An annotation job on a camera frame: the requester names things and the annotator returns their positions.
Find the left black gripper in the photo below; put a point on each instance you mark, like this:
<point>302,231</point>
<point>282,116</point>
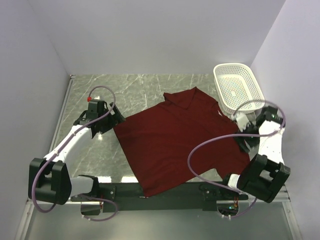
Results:
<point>115,119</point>

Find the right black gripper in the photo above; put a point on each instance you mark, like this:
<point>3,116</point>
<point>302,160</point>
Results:
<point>251,143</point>

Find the dark red polo shirt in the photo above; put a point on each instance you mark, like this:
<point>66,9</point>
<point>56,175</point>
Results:
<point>185,135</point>

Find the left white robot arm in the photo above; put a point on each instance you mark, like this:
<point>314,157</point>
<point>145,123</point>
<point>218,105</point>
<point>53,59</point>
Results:
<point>49,179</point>

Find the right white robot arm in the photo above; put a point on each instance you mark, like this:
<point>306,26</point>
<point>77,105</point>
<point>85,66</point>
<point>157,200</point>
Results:
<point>266,173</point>

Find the white perforated plastic basket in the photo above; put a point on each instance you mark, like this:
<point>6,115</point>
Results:
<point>237,87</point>

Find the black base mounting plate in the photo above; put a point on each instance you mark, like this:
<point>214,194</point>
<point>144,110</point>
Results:
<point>190,195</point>

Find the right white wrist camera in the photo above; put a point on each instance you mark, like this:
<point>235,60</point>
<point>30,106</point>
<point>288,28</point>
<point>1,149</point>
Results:
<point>241,120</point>

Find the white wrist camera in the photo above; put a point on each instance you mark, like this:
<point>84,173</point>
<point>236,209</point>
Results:
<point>241,120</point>
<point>95,100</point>

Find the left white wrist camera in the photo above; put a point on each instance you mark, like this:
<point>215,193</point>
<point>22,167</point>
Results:
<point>95,100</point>

